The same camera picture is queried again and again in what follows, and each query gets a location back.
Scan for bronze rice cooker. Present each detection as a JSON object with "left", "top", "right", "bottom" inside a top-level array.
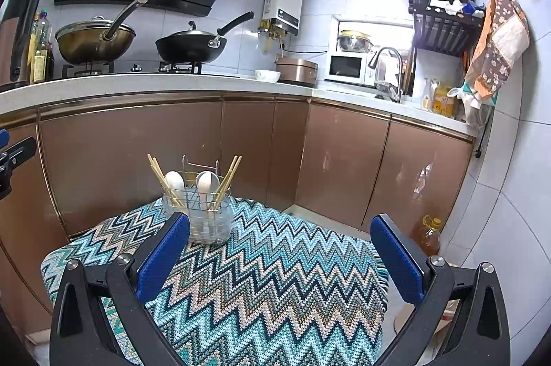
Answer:
[{"left": 275, "top": 57, "right": 318, "bottom": 87}]

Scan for wire utensil holder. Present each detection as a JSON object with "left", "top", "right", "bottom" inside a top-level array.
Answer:
[{"left": 161, "top": 154, "right": 235, "bottom": 245}]

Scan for black dish rack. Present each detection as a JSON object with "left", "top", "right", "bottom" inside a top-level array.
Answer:
[{"left": 407, "top": 0, "right": 485, "bottom": 57}]

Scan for white plastic bottle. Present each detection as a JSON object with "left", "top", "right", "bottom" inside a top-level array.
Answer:
[{"left": 421, "top": 77, "right": 434, "bottom": 111}]

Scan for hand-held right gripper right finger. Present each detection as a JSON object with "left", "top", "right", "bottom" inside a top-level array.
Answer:
[{"left": 370, "top": 213, "right": 511, "bottom": 366}]

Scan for zigzag patterned cloth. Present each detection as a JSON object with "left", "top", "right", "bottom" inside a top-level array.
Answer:
[{"left": 40, "top": 196, "right": 390, "bottom": 366}]

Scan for wooden chopstick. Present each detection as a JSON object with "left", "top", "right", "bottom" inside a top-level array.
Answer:
[
  {"left": 219, "top": 155, "right": 242, "bottom": 200},
  {"left": 214, "top": 155, "right": 237, "bottom": 200},
  {"left": 147, "top": 154, "right": 170, "bottom": 194},
  {"left": 214, "top": 171, "right": 230, "bottom": 202},
  {"left": 153, "top": 157, "right": 174, "bottom": 192},
  {"left": 150, "top": 165, "right": 168, "bottom": 195}
]

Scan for white crumpled rag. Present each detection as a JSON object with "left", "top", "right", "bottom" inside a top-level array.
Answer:
[{"left": 426, "top": 0, "right": 470, "bottom": 16}]

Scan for white plastic bag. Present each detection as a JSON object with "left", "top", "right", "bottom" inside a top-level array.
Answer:
[{"left": 448, "top": 86, "right": 489, "bottom": 126}]

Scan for bronze kitchen base cabinets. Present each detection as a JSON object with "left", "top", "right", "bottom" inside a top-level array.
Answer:
[{"left": 0, "top": 73, "right": 483, "bottom": 306}]

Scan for metal wok lid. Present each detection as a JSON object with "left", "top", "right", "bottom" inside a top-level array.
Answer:
[{"left": 161, "top": 21, "right": 227, "bottom": 44}]

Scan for patterned hanging apron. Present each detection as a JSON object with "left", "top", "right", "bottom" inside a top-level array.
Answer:
[{"left": 464, "top": 0, "right": 530, "bottom": 102}]

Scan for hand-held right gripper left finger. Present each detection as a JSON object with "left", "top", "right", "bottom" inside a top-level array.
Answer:
[{"left": 49, "top": 212, "right": 192, "bottom": 366}]

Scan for white ceramic spoon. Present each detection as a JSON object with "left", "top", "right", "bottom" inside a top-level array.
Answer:
[
  {"left": 196, "top": 171, "right": 219, "bottom": 238},
  {"left": 164, "top": 171, "right": 187, "bottom": 216}
]

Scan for clear glass bottle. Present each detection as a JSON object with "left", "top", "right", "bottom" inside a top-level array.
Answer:
[{"left": 35, "top": 10, "right": 53, "bottom": 48}]

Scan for yellow oil bottle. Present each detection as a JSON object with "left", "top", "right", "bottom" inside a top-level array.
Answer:
[{"left": 31, "top": 42, "right": 54, "bottom": 83}]

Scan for brass heater pipes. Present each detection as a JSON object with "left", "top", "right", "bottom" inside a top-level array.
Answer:
[{"left": 257, "top": 19, "right": 289, "bottom": 53}]

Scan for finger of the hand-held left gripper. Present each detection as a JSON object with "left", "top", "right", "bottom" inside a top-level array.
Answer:
[{"left": 0, "top": 128, "right": 38, "bottom": 169}]

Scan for bronze wok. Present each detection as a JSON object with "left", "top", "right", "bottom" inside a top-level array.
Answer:
[{"left": 55, "top": 0, "right": 148, "bottom": 64}]

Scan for black wok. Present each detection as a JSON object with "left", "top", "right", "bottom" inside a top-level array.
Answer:
[{"left": 155, "top": 11, "right": 254, "bottom": 64}]

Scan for white microwave oven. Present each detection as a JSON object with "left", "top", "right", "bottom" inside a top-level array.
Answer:
[{"left": 324, "top": 51, "right": 380, "bottom": 87}]

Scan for black gas stove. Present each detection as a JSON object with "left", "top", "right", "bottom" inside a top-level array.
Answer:
[{"left": 62, "top": 60, "right": 242, "bottom": 81}]

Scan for amber cooking oil bottle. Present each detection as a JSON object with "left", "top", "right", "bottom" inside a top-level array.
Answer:
[{"left": 411, "top": 215, "right": 443, "bottom": 257}]

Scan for glass wok lid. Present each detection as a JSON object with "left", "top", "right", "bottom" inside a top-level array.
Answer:
[{"left": 56, "top": 17, "right": 136, "bottom": 42}]

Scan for yellow oil jug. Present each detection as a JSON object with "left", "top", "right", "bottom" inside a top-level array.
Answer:
[{"left": 433, "top": 84, "right": 457, "bottom": 119}]

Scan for white water heater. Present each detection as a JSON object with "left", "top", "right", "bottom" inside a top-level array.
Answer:
[{"left": 263, "top": 0, "right": 305, "bottom": 35}]

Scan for steel kitchen faucet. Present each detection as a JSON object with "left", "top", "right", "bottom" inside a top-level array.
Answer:
[{"left": 368, "top": 46, "right": 405, "bottom": 103}]

